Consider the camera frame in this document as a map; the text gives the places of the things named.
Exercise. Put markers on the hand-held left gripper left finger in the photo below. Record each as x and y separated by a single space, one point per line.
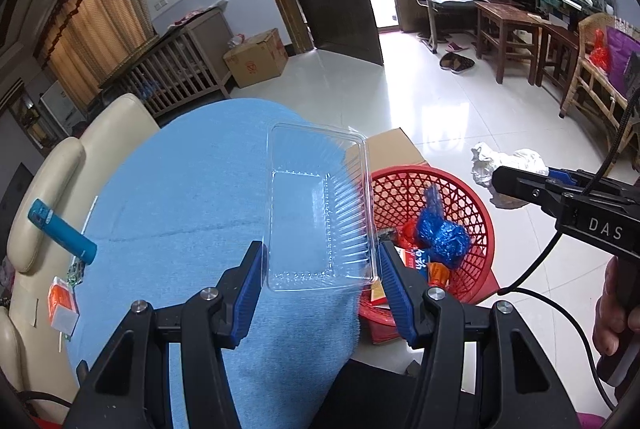
250 294

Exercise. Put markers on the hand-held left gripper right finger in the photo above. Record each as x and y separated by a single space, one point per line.
397 294

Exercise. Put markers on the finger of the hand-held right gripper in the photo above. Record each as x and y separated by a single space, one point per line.
562 173
520 189

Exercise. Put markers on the red and white medicine box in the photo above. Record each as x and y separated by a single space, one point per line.
377 291

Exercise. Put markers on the white plastic bag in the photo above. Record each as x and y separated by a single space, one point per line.
495 164

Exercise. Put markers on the blue toothpaste box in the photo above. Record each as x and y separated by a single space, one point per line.
417 259

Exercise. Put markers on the orange wrapper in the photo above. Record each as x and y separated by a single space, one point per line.
437 274

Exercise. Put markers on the red plastic mesh basket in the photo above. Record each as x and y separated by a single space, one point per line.
465 209

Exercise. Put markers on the grey black plastic bag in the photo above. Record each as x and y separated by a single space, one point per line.
389 235

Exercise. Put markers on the blue plastic bag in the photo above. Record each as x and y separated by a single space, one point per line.
440 234

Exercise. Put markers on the clear plastic food container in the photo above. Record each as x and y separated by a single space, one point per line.
320 229

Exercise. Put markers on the person's right hand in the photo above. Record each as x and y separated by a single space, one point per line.
607 314

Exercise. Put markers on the wicker armchair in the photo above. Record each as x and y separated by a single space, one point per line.
590 84

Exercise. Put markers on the blue tablecloth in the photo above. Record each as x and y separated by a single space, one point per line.
190 209

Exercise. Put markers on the small red plastic bag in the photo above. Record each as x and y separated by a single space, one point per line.
599 54

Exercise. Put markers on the flattened cardboard box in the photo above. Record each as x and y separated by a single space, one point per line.
395 149

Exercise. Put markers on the purple cushion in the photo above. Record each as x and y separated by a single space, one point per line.
622 54

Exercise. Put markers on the dark slipper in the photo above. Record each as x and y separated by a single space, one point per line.
447 60
464 65

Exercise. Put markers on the small wooden stool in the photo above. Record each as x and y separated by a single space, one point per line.
557 34

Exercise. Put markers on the large wooden stool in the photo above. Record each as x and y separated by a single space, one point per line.
505 11

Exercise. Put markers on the green wrapper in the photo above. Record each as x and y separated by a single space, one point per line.
75 274

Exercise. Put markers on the orange and white carton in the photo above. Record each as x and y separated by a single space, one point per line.
62 314

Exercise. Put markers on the teal thermos bottle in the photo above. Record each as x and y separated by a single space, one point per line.
65 234

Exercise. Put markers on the person's purple clothing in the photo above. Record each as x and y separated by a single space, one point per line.
590 421

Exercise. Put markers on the cream leather sofa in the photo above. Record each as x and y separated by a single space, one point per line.
115 124

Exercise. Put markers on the brown cardboard box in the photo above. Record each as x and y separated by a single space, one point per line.
255 59

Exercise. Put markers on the wooden baby crib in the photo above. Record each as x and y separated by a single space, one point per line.
175 64

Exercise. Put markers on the black television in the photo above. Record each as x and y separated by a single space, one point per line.
15 194

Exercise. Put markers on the white standing air conditioner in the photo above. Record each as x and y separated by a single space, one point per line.
60 106

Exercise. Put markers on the pink cloth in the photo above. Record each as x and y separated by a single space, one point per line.
187 18

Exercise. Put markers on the display cabinet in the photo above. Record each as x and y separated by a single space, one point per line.
27 119

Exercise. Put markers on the tan curtain with red trim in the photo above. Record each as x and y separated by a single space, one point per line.
95 34

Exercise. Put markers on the wall socket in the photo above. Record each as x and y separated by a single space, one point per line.
160 4

